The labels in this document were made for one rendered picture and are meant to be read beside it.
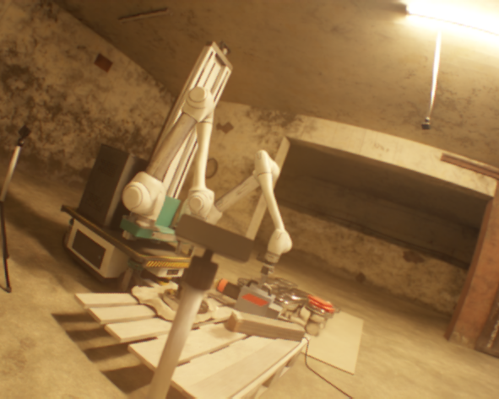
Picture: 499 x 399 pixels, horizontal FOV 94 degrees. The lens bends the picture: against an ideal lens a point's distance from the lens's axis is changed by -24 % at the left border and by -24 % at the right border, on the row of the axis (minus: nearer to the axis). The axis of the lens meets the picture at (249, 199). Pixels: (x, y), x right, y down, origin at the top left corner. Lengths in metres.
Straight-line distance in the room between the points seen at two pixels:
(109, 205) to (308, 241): 9.20
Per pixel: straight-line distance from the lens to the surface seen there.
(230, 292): 2.01
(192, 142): 2.19
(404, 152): 5.42
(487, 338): 5.47
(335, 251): 10.50
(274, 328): 1.72
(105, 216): 2.03
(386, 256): 10.38
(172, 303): 1.58
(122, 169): 2.00
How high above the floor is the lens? 0.73
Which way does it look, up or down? 4 degrees up
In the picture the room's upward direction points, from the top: 21 degrees clockwise
